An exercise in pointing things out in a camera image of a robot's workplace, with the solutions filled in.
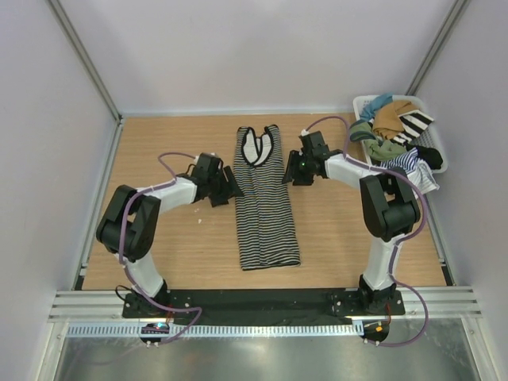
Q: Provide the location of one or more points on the teal blue garment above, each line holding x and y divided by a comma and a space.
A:
369, 110

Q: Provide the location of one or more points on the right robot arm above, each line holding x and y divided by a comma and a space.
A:
389, 207

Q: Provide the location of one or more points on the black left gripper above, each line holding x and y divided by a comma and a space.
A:
222, 199

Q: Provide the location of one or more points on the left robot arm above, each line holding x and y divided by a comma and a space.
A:
127, 228

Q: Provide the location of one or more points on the black white striped tank top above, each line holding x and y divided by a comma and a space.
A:
266, 233

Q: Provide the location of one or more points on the aluminium front rail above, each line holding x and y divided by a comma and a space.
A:
433, 302

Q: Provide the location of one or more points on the left aluminium corner post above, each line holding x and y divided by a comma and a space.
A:
81, 52

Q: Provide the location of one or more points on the olive green garment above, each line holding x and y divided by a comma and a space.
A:
377, 148

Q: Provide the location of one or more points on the right aluminium corner post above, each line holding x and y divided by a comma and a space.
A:
437, 46

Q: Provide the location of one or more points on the perforated cable duct strip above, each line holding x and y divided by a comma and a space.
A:
159, 330

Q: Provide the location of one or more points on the aluminium corner post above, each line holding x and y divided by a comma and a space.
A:
437, 46
81, 52

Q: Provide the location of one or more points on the tan brown garment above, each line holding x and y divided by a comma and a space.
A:
387, 123

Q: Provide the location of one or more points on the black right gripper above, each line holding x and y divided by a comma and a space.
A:
292, 163

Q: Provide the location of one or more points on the blue white striped tank top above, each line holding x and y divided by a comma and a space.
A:
417, 170

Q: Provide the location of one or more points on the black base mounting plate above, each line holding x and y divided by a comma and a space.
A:
228, 306

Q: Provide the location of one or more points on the wide black white striped garment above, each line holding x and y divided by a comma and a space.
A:
414, 124

